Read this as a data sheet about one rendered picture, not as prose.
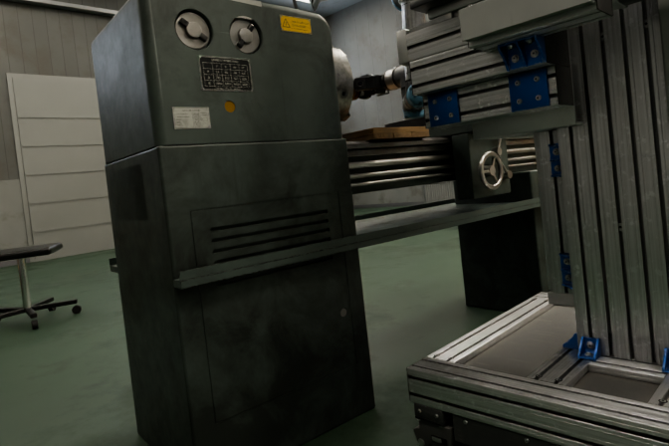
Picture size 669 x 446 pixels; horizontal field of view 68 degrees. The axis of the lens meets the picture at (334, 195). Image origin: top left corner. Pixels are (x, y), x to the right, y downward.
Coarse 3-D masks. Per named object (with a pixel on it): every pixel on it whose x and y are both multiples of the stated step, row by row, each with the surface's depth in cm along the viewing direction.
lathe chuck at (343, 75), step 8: (336, 56) 172; (344, 56) 175; (336, 64) 170; (344, 64) 172; (336, 72) 169; (344, 72) 171; (336, 80) 169; (344, 80) 171; (352, 80) 173; (336, 88) 169; (344, 88) 171; (352, 88) 173; (344, 104) 174; (344, 112) 176
